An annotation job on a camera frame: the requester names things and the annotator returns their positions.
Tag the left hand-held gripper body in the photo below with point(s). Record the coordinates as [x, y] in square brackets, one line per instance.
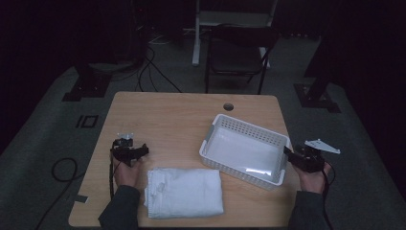
[123, 152]

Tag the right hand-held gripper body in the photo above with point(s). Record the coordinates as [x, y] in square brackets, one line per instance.
[309, 161]

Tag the white plastic basket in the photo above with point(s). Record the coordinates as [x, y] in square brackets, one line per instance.
[242, 153]

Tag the white cloth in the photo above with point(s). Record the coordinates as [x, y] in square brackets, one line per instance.
[185, 191]

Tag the person's right hand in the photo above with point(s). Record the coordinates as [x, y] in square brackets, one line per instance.
[312, 182]

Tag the person's left hand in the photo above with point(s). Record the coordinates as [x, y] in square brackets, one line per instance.
[127, 175]

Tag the black floor tape marks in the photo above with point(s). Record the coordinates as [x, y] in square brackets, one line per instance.
[86, 121]

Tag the black stand base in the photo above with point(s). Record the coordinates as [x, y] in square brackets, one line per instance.
[316, 99]
[87, 86]

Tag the grey tape piece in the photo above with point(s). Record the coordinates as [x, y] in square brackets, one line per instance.
[81, 198]

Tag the black folding chair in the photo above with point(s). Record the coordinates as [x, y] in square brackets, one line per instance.
[236, 57]

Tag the white metal frame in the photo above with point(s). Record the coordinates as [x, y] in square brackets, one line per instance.
[196, 38]

